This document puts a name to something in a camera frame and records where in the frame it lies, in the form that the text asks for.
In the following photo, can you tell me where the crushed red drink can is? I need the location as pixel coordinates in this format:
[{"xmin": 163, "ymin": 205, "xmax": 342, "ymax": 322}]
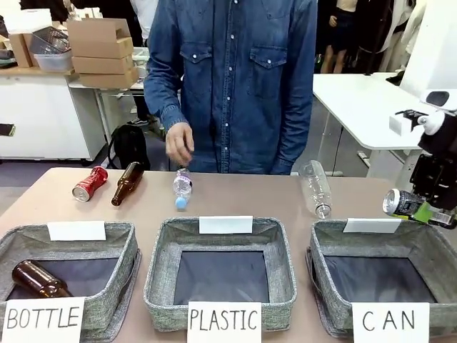
[{"xmin": 71, "ymin": 166, "xmax": 109, "ymax": 203}]

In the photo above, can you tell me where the black backpack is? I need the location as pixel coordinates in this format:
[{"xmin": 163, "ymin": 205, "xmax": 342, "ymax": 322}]
[{"xmin": 106, "ymin": 124, "xmax": 151, "ymax": 171}]

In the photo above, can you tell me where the white paper label can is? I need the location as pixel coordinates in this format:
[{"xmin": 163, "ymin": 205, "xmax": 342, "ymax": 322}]
[{"xmin": 351, "ymin": 302, "xmax": 431, "ymax": 343}]

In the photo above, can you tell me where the person's left forearm denim sleeve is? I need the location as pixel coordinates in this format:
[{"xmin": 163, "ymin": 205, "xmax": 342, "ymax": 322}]
[{"xmin": 273, "ymin": 64, "xmax": 316, "ymax": 176}]

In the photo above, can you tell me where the open brown cardboard box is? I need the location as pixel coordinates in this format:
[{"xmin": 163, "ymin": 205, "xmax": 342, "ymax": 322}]
[{"xmin": 66, "ymin": 17, "xmax": 132, "ymax": 49}]

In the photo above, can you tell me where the flat brown cardboard box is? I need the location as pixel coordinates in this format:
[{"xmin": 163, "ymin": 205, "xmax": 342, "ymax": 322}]
[
  {"xmin": 71, "ymin": 55, "xmax": 136, "ymax": 75},
  {"xmin": 77, "ymin": 66, "xmax": 141, "ymax": 89},
  {"xmin": 69, "ymin": 36, "xmax": 135, "ymax": 60}
]

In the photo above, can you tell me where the dark wire mesh basket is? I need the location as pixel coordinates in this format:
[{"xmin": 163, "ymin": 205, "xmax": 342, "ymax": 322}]
[{"xmin": 29, "ymin": 26, "xmax": 71, "ymax": 55}]

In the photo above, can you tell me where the person's right hand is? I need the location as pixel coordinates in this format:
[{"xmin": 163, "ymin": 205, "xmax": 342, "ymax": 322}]
[{"xmin": 164, "ymin": 120, "xmax": 196, "ymax": 165}]

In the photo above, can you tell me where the grey fabric basket marked bottle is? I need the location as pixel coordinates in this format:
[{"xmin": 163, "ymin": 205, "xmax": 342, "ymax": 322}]
[{"xmin": 0, "ymin": 221, "xmax": 142, "ymax": 343}]

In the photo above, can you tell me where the blue cap plastic water bottle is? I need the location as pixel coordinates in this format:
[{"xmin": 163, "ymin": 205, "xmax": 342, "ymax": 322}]
[{"xmin": 173, "ymin": 167, "xmax": 194, "ymax": 212}]

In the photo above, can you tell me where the black drink can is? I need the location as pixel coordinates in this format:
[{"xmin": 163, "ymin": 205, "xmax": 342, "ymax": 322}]
[{"xmin": 382, "ymin": 189, "xmax": 428, "ymax": 220}]

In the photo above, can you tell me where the person's torso denim shirt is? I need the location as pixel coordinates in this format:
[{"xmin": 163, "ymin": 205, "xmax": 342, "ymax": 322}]
[{"xmin": 144, "ymin": 0, "xmax": 318, "ymax": 176}]

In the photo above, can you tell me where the person's right forearm denim sleeve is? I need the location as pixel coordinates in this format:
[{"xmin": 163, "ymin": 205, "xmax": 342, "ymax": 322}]
[{"xmin": 144, "ymin": 53, "xmax": 191, "ymax": 129}]

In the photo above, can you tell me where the clear plastic container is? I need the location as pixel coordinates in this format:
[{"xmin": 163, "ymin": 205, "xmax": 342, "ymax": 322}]
[{"xmin": 34, "ymin": 51, "xmax": 75, "ymax": 72}]

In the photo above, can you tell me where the brown glass bottle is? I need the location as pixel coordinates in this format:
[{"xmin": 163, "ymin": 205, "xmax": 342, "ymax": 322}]
[
  {"xmin": 111, "ymin": 161, "xmax": 145, "ymax": 207},
  {"xmin": 11, "ymin": 259, "xmax": 74, "ymax": 299}
]

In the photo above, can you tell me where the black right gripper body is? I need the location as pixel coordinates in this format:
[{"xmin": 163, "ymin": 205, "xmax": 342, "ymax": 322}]
[{"xmin": 409, "ymin": 114, "xmax": 457, "ymax": 215}]

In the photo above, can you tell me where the white paper label plastic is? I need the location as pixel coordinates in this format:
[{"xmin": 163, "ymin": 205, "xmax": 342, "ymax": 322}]
[{"xmin": 186, "ymin": 301, "xmax": 263, "ymax": 343}]

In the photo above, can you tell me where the white paper label bottle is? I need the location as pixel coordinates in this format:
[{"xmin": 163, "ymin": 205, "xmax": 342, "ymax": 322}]
[{"xmin": 0, "ymin": 296, "xmax": 86, "ymax": 343}]

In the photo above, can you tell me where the blank white card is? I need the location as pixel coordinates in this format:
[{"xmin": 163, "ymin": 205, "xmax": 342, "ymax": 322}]
[
  {"xmin": 342, "ymin": 217, "xmax": 403, "ymax": 234},
  {"xmin": 46, "ymin": 220, "xmax": 107, "ymax": 242},
  {"xmin": 199, "ymin": 215, "xmax": 254, "ymax": 235}
]

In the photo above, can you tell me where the grey fabric basket marked can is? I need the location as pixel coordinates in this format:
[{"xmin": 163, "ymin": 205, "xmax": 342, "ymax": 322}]
[{"xmin": 306, "ymin": 217, "xmax": 457, "ymax": 339}]

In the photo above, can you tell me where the clear plastic bottle without cap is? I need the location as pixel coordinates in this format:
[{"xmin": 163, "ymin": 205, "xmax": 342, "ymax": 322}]
[{"xmin": 298, "ymin": 159, "xmax": 333, "ymax": 219}]

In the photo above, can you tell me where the white desk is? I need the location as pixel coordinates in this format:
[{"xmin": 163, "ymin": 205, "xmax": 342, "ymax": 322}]
[{"xmin": 312, "ymin": 72, "xmax": 435, "ymax": 178}]

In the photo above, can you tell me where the small brown cardboard box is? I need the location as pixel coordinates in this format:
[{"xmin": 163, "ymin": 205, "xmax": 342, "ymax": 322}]
[{"xmin": 8, "ymin": 31, "xmax": 41, "ymax": 69}]

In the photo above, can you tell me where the grey fabric basket marked plastic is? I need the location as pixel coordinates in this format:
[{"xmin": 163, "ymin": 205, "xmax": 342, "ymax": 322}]
[{"xmin": 143, "ymin": 215, "xmax": 298, "ymax": 332}]

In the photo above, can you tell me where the bystander in dark clothes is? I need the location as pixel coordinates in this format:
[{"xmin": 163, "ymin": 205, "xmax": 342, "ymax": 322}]
[{"xmin": 316, "ymin": 0, "xmax": 360, "ymax": 74}]

